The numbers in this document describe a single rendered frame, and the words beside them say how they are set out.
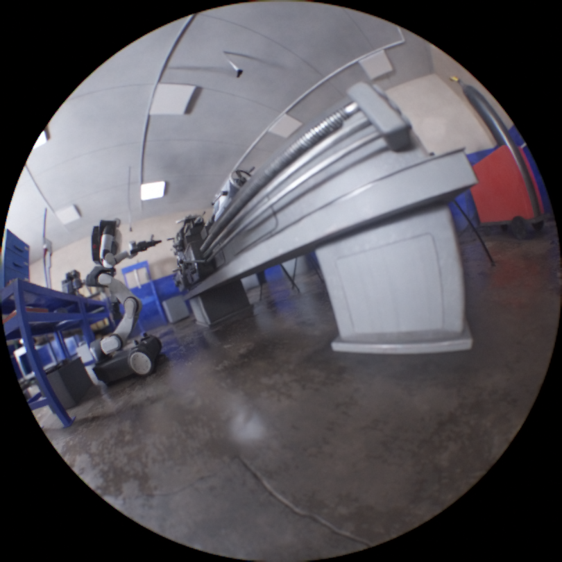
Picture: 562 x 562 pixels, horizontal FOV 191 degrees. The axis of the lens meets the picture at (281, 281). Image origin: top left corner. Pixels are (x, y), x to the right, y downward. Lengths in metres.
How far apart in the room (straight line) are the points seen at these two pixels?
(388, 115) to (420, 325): 0.54
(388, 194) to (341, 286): 0.33
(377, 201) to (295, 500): 0.57
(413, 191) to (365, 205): 0.10
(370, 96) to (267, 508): 0.86
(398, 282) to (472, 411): 0.38
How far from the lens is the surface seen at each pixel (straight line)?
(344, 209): 0.37
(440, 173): 0.36
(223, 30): 3.08
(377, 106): 0.49
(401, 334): 0.57
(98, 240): 1.68
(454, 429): 0.42
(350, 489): 0.37
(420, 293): 0.50
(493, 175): 2.19
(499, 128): 2.18
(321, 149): 0.53
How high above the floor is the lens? 0.36
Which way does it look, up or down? 4 degrees down
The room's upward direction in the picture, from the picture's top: 20 degrees counter-clockwise
